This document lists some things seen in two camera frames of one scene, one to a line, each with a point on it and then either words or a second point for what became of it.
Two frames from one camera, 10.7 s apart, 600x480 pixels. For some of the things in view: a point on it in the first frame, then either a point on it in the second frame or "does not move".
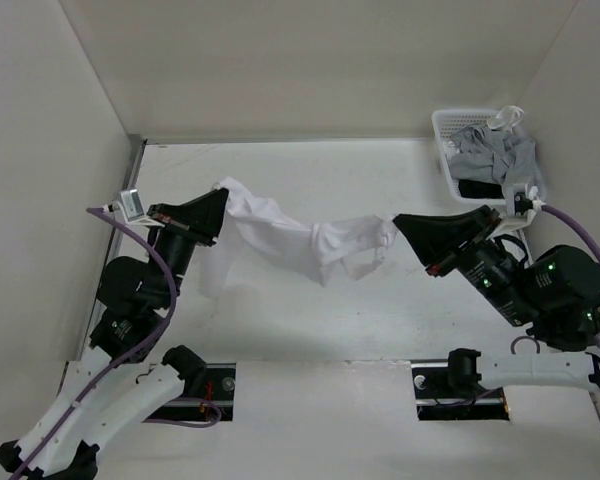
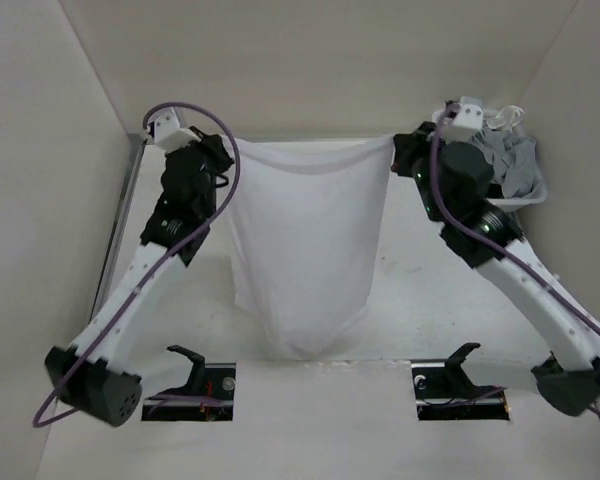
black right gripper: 434,235 → 410,145
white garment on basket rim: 509,116 does not move
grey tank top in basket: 495,156 does not move
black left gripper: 200,218 → 213,145
